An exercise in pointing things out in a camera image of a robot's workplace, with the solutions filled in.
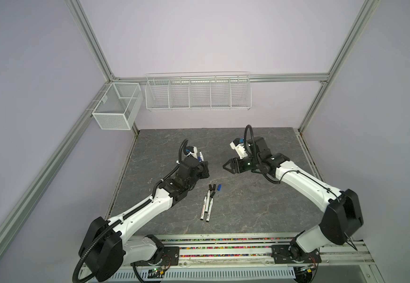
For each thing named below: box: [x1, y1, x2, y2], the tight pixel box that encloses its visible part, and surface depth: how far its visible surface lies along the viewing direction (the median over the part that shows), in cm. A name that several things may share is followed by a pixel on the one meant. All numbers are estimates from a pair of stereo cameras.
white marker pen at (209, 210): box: [206, 198, 214, 223], surface depth 88 cm
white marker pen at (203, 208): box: [200, 195, 207, 221], surface depth 88 cm
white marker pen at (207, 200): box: [204, 189, 211, 213], surface depth 91 cm
